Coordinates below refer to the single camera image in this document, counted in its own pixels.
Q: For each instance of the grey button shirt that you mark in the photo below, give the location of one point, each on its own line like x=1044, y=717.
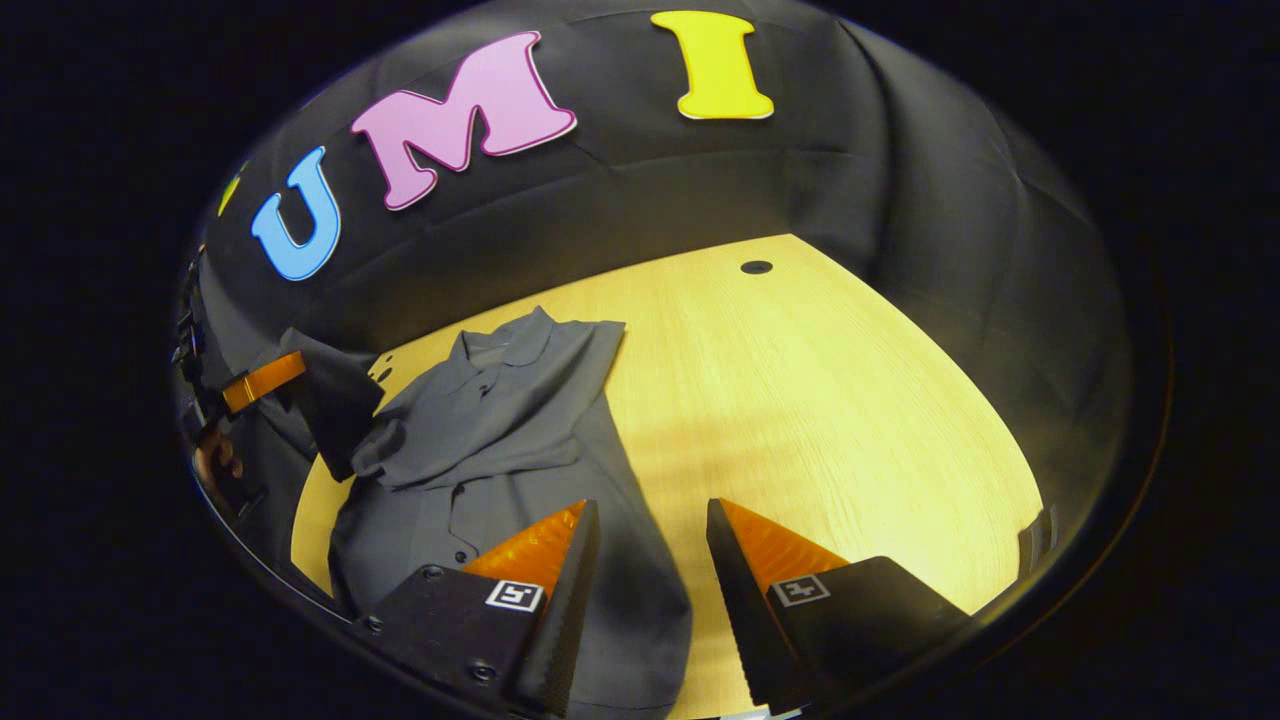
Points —
x=500, y=420

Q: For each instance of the black backdrop cloth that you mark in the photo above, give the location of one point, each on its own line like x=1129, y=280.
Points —
x=700, y=180

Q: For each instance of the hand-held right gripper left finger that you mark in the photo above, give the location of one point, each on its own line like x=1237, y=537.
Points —
x=565, y=620

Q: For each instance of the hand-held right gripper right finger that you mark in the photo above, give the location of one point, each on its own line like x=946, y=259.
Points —
x=745, y=620

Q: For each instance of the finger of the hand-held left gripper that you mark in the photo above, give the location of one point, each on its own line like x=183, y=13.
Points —
x=262, y=382

